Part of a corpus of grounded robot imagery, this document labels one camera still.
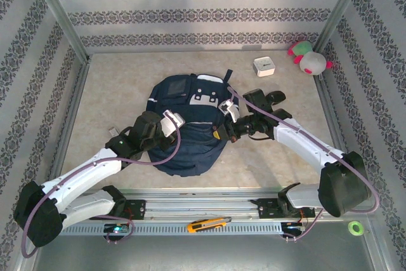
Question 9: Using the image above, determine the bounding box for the navy blue backpack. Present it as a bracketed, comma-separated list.
[146, 69, 242, 177]

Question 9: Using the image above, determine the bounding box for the white square alarm clock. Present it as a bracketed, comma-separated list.
[252, 56, 276, 77]

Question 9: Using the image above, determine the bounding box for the grey pink green plush toy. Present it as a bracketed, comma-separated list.
[287, 40, 334, 76]

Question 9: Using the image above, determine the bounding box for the yellow utility knife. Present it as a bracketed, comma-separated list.
[187, 216, 232, 234]

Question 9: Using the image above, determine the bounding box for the green tape roll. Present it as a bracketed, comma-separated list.
[348, 221, 365, 236]

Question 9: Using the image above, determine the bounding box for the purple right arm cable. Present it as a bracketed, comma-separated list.
[226, 86, 380, 242]

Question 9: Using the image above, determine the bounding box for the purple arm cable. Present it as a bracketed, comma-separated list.
[226, 86, 380, 242]
[21, 110, 182, 259]

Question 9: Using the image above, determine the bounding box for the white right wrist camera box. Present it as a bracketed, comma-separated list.
[218, 100, 240, 123]

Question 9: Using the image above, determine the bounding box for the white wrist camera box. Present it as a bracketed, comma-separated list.
[218, 100, 240, 123]
[160, 109, 187, 138]

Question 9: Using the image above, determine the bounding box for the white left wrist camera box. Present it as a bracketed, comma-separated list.
[160, 109, 187, 138]

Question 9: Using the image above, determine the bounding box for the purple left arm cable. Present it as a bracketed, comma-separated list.
[21, 110, 182, 259]

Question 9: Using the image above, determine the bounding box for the aluminium mounting rail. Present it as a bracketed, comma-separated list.
[30, 188, 377, 221]

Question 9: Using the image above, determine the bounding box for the aluminium table side rail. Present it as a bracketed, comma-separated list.
[44, 56, 92, 197]
[312, 70, 362, 194]

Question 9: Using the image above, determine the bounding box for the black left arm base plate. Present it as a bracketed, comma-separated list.
[88, 199, 147, 221]

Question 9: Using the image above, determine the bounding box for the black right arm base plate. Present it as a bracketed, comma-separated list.
[250, 197, 317, 220]

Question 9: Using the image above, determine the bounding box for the grey perforated cable tray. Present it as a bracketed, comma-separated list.
[43, 222, 283, 236]

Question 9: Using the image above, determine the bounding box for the aluminium frame post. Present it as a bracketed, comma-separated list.
[312, 0, 372, 53]
[25, 0, 90, 62]

